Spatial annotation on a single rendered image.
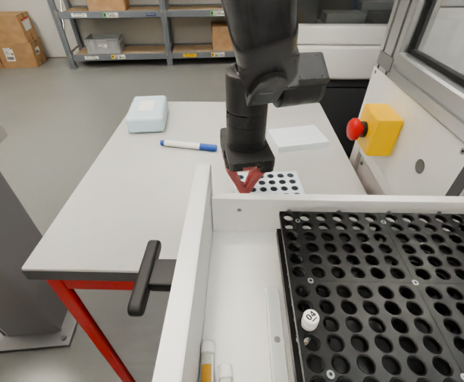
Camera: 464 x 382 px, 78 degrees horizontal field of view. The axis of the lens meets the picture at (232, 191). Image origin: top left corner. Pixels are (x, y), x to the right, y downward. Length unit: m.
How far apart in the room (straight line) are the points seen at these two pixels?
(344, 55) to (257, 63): 0.76
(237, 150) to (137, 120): 0.41
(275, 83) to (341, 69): 0.74
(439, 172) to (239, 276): 0.31
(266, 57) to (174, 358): 0.24
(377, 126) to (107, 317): 0.61
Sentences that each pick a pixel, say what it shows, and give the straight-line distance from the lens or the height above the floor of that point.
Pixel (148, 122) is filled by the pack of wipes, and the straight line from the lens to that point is 0.77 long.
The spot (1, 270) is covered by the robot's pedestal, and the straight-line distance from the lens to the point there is 1.08.
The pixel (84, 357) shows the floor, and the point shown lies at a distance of 1.31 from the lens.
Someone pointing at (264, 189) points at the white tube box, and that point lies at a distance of 0.52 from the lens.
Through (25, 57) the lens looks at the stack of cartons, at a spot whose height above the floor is 0.12.
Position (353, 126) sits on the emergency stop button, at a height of 0.89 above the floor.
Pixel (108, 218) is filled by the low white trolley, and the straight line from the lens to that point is 0.55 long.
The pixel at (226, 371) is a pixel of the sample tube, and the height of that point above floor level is 0.85.
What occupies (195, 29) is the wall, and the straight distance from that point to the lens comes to 4.39.
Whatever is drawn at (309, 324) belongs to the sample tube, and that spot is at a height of 0.91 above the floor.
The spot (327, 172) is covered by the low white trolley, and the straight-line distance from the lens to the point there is 0.65.
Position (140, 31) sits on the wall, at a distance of 4.47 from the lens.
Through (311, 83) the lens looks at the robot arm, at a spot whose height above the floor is 1.00.
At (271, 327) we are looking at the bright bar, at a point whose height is 0.85.
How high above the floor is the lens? 1.13
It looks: 40 degrees down
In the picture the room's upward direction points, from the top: straight up
